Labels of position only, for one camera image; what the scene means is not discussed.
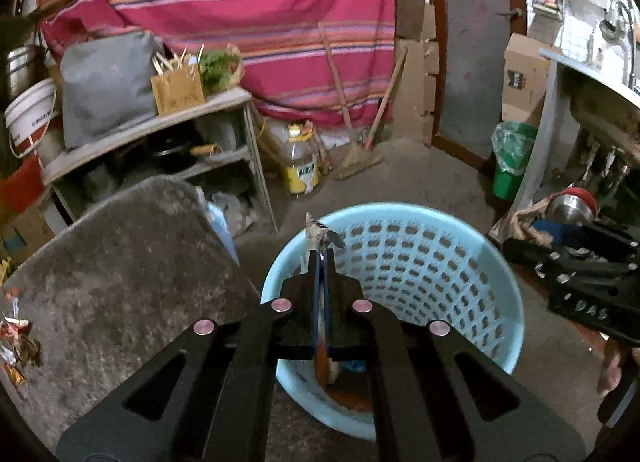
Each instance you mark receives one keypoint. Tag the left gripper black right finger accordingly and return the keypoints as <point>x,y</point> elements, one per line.
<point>435,396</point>

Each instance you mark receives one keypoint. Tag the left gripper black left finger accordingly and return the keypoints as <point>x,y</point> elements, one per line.
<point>207,395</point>

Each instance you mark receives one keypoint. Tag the green trash bin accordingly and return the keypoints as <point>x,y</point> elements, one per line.
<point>512,143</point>

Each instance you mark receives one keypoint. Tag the light blue laundry basket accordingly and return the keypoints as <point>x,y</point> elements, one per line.
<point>424,265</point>

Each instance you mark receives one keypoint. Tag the grey fuzzy table mat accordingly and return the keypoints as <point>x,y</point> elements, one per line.
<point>108,293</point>

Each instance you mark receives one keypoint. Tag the clear orange-topped plastic bag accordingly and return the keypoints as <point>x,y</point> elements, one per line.
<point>18,349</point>

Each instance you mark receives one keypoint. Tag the cardboard box by door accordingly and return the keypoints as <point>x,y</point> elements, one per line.
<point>525,77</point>

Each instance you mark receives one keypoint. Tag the yellow oil bottle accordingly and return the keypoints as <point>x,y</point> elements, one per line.
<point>301,164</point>

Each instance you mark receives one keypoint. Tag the grey metal shelf table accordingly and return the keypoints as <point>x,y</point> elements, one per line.
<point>211,145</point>

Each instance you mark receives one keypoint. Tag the red plastic basin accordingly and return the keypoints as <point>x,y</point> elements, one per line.
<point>20,190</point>

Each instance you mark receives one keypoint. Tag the brown metal door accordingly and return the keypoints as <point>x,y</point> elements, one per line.
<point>472,36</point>

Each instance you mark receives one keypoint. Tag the yellow woven basket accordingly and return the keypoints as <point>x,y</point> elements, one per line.
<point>177,84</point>

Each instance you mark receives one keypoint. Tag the grey fabric cover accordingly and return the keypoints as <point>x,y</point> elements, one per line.
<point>107,86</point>

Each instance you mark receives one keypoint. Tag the white red plastic bucket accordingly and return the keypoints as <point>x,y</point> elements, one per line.
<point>33,116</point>

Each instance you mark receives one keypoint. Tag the striped pink curtain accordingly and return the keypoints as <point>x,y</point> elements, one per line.
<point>326,61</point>

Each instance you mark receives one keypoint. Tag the steel pot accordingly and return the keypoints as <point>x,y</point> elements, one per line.
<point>23,68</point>

